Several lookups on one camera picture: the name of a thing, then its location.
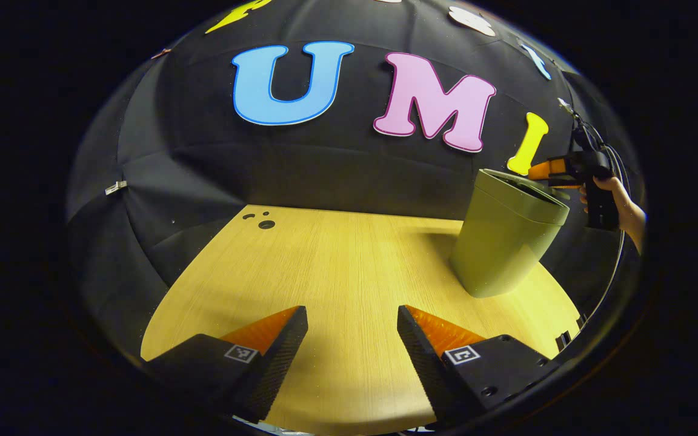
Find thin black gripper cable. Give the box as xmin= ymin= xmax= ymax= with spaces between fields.
xmin=558 ymin=97 xmax=631 ymax=322

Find wooden desktop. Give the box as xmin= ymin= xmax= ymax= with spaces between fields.
xmin=141 ymin=205 xmax=581 ymax=435

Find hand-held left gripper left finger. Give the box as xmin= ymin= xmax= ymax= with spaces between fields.
xmin=143 ymin=306 xmax=309 ymax=423

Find green desktop garbage bin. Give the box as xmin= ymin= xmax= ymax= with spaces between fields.
xmin=450 ymin=169 xmax=570 ymax=299

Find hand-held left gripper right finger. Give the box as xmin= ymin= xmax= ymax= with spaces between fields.
xmin=396 ymin=305 xmax=562 ymax=424

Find black backdrop cloth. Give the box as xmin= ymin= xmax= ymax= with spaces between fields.
xmin=64 ymin=0 xmax=643 ymax=364

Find black desk edge bracket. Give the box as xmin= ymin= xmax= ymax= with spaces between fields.
xmin=555 ymin=312 xmax=586 ymax=353

